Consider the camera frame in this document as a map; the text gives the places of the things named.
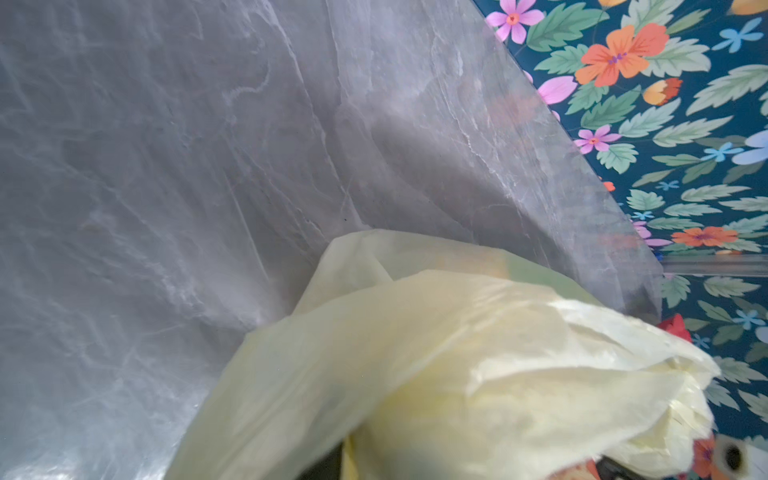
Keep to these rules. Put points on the yellow printed plastic bag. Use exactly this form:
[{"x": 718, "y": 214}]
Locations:
[{"x": 425, "y": 358}]

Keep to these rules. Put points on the red flower-shaped plate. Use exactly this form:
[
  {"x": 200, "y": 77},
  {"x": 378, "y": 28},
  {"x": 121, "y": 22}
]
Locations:
[{"x": 675, "y": 326}]

